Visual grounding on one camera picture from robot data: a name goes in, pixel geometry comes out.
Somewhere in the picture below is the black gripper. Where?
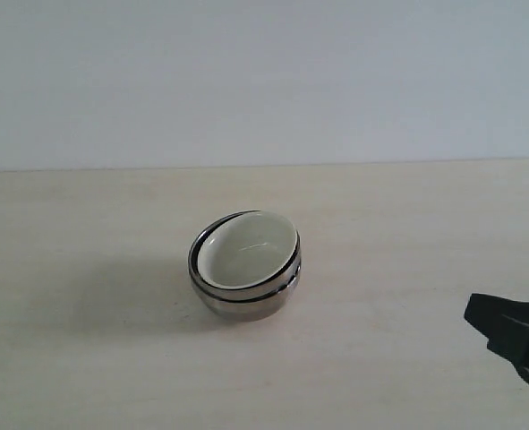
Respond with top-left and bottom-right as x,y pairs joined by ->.
464,293 -> 529,384

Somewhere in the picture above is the smooth stainless steel bowl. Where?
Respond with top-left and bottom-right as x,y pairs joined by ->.
191,266 -> 301,322

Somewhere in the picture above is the white ceramic bowl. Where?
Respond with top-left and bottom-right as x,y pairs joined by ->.
196,211 -> 299,290

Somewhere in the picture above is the ribbed stainless steel bowl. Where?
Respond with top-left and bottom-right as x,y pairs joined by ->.
188,210 -> 300,302

